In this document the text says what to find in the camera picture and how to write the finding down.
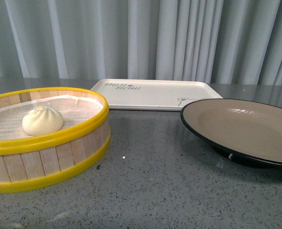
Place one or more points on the white steamed bun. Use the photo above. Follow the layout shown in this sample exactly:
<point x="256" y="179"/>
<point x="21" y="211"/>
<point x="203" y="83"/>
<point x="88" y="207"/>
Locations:
<point x="41" y="121"/>

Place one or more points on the white rectangular bear tray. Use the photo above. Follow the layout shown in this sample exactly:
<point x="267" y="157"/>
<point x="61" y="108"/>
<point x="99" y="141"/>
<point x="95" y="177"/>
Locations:
<point x="157" y="95"/>

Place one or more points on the grey pleated curtain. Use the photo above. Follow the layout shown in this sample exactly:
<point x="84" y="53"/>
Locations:
<point x="212" y="41"/>

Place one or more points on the yellow rimmed wooden steamer basket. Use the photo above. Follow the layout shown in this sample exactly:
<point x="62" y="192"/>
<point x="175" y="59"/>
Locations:
<point x="41" y="161"/>

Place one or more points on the beige plate with black rim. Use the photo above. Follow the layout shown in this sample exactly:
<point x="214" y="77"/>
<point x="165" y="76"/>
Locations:
<point x="245" y="130"/>

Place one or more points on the white steamer liner cloth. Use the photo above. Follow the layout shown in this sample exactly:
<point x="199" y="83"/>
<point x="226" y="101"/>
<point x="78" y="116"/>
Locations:
<point x="75" y="110"/>

